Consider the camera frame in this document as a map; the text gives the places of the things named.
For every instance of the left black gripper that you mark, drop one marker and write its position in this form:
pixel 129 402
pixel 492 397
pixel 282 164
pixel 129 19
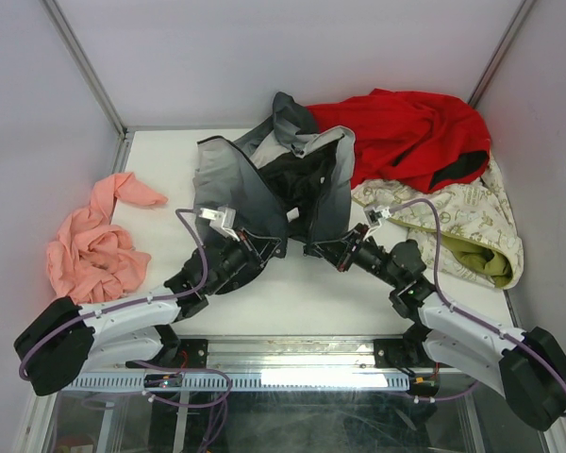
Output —
pixel 257 249

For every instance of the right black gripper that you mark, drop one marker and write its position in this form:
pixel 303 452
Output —
pixel 338 251

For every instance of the dark grey zip jacket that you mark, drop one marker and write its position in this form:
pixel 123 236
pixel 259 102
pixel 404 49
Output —
pixel 284 178

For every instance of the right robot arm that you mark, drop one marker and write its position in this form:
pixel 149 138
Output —
pixel 527 368

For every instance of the red jacket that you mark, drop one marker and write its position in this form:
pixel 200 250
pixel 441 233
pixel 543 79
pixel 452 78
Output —
pixel 424 140

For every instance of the cream patterned garment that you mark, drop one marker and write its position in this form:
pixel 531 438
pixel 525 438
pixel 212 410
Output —
pixel 480 240

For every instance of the pink cloth garment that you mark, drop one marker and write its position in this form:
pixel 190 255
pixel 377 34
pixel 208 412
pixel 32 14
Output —
pixel 92 260

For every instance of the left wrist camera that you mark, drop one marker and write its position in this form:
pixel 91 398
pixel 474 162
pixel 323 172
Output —
pixel 221 220

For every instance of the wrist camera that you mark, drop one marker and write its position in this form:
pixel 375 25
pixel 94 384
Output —
pixel 376 216
pixel 221 220

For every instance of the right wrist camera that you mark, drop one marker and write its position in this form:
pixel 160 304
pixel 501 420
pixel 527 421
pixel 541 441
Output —
pixel 376 216

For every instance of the aluminium front rail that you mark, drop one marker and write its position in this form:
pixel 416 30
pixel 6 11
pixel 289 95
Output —
pixel 243 352

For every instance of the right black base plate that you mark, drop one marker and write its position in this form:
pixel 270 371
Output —
pixel 402 354

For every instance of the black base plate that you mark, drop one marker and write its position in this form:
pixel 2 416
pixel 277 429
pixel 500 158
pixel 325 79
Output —
pixel 402 354
pixel 190 353

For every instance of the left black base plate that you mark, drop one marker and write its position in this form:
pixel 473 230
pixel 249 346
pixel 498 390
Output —
pixel 190 353

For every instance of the white slotted cable duct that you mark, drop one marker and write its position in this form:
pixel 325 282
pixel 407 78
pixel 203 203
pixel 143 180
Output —
pixel 268 380

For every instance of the left aluminium corner post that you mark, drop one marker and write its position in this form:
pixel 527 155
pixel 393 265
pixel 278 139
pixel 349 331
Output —
pixel 83 64

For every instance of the aluminium corner post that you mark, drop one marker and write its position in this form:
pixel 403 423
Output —
pixel 501 50
pixel 83 64

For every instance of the right aluminium corner post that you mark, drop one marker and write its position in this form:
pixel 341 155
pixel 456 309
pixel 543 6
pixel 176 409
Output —
pixel 501 50

